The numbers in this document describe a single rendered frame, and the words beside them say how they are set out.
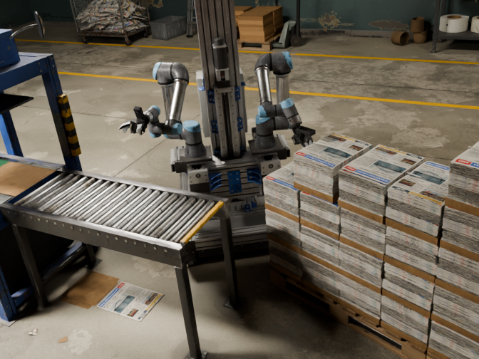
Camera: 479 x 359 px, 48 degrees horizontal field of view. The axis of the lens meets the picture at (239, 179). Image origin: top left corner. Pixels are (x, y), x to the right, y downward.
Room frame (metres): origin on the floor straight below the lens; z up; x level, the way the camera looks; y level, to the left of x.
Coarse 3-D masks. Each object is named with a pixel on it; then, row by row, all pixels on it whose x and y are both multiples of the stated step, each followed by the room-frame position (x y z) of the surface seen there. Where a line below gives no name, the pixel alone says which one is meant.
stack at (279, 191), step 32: (288, 192) 2.76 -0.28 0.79; (288, 224) 2.77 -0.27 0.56; (320, 224) 2.58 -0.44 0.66; (352, 224) 2.43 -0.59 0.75; (384, 224) 2.28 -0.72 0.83; (288, 256) 2.79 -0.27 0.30; (320, 256) 2.59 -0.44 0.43; (352, 256) 2.41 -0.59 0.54; (416, 256) 2.14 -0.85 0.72; (288, 288) 2.81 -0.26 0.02; (352, 288) 2.41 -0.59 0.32; (384, 288) 2.26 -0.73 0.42; (416, 288) 2.12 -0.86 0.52; (384, 320) 2.25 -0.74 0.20; (416, 320) 2.11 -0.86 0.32; (416, 352) 2.09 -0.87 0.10
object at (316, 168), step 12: (300, 156) 2.69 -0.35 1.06; (312, 156) 2.68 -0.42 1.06; (324, 156) 2.66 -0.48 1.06; (336, 156) 2.65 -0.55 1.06; (300, 168) 2.71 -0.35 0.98; (312, 168) 2.63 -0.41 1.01; (324, 168) 2.57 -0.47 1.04; (336, 168) 2.54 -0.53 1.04; (300, 180) 2.71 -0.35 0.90; (312, 180) 2.64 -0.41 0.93; (324, 180) 2.57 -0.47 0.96; (336, 180) 2.55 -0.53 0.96; (324, 192) 2.57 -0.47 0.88; (336, 192) 2.55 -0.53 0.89
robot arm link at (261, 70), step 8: (264, 56) 3.38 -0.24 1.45; (256, 64) 3.37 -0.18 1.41; (264, 64) 3.34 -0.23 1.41; (256, 72) 3.33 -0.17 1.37; (264, 72) 3.30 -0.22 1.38; (264, 80) 3.24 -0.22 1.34; (264, 88) 3.18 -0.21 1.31; (264, 96) 3.13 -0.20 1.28; (264, 104) 3.08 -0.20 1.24; (264, 112) 3.04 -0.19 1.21; (272, 112) 3.04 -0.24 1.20
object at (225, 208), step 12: (60, 168) 3.39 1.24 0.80; (96, 180) 3.19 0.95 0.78; (108, 180) 3.14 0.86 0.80; (120, 180) 3.12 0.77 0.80; (168, 192) 2.90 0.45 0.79; (180, 192) 2.88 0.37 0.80; (192, 192) 2.86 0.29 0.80; (228, 204) 2.74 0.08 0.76; (216, 216) 2.74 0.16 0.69; (228, 216) 2.72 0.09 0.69
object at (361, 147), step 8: (328, 136) 2.92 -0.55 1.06; (336, 136) 2.91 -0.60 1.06; (344, 136) 2.90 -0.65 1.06; (328, 144) 2.82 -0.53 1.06; (336, 144) 2.81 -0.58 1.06; (344, 144) 2.80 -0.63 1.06; (352, 144) 2.79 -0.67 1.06; (360, 144) 2.78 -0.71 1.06; (368, 144) 2.77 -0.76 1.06; (360, 152) 2.69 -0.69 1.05
